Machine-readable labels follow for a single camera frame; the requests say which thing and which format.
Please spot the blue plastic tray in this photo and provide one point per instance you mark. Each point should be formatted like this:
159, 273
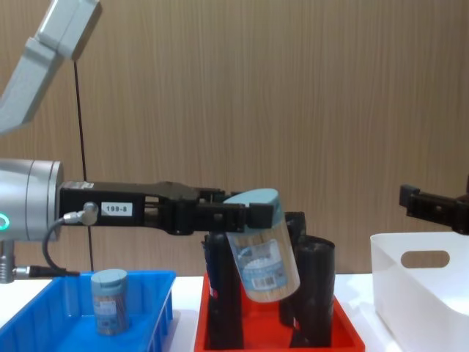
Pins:
146, 319

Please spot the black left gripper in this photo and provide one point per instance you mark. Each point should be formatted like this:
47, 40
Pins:
150, 205

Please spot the wide black plastic roll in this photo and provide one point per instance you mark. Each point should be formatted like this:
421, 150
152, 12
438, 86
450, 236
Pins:
315, 286

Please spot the red plastic tray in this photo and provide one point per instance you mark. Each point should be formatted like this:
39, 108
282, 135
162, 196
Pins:
264, 331

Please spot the clear toothpick jar blue lid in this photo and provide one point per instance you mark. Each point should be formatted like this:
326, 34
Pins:
110, 304
265, 264

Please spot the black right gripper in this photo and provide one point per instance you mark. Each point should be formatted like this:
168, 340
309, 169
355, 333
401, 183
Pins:
463, 214

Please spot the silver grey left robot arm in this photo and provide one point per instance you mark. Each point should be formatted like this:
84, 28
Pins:
34, 199

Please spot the black roll with coloured label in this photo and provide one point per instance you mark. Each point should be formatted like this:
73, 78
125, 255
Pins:
225, 293

